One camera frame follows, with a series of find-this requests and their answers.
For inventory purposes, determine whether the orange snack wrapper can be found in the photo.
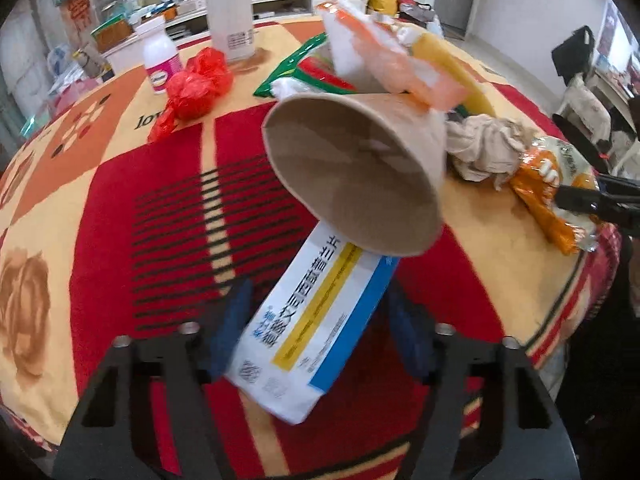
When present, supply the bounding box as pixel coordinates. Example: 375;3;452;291
509;136;598;255

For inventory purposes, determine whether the tall white thermos bottle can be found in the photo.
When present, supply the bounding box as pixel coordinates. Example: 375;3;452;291
205;0;255;62

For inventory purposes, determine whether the red plastic bag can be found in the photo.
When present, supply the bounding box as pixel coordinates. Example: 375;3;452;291
146;47;233;143

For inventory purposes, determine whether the white paper towel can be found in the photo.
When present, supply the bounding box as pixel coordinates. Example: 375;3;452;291
270;77;321;101

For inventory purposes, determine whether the blue yellow white medicine box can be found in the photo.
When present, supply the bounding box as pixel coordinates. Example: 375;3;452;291
227;222;399;425

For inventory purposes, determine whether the black hanging bag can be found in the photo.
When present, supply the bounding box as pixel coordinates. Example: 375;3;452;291
551;25;596;87

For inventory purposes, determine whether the beige tissue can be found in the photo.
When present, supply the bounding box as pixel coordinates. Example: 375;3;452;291
445;114;536;191

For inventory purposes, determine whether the yellow green sponge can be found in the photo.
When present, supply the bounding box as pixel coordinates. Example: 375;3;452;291
411;32;496;117

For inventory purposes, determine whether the orange white medicine box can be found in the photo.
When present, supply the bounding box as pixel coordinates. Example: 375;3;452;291
316;0;469;113

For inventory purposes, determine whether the brown paper cup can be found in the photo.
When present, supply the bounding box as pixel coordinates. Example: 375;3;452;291
262;93;446;257

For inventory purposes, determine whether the white floral chair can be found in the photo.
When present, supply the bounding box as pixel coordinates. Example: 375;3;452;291
556;73;612;145

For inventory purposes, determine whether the patterned red orange blanket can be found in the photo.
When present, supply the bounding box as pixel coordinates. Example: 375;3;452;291
1;18;622;479

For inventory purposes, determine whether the white TV cabinet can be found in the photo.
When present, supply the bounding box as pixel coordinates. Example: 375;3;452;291
98;0;374;76

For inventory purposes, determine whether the white pink small bottle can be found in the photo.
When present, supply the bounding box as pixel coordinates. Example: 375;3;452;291
134;15;183;93

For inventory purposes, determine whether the green seaweed snack bag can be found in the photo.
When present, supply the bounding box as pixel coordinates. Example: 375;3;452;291
253;32;357;99

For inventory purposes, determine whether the white foam block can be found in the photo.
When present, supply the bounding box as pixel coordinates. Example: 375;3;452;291
316;0;394;92

